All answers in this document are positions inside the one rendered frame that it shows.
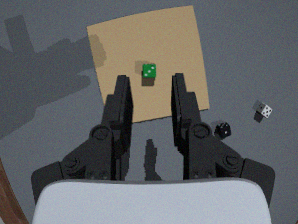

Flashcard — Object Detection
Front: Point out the green die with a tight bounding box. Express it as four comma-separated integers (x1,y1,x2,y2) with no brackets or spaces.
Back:
143,64,156,78

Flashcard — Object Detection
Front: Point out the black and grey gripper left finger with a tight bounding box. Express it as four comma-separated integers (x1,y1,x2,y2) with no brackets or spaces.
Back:
31,75,133,205

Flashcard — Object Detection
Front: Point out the tan flat mat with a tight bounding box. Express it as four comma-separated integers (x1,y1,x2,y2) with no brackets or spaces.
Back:
87,5,209,122

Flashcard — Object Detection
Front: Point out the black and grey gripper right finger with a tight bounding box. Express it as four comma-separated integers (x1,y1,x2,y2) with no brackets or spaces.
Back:
171,73,275,208

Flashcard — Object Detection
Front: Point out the black die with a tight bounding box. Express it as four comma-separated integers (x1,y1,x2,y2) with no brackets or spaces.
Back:
217,122,231,138

